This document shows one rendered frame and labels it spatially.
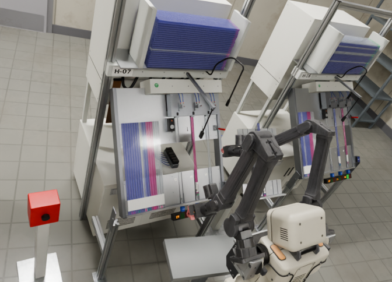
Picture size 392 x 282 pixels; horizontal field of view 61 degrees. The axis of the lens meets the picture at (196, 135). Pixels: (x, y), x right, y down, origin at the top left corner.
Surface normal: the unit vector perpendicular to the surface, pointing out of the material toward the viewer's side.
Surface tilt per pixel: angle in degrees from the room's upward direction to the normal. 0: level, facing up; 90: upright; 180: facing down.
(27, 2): 90
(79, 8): 90
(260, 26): 90
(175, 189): 47
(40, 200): 0
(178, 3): 90
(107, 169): 0
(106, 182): 0
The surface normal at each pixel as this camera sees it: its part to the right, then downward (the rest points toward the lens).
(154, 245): 0.31, -0.74
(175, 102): 0.53, -0.01
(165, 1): 0.44, 0.67
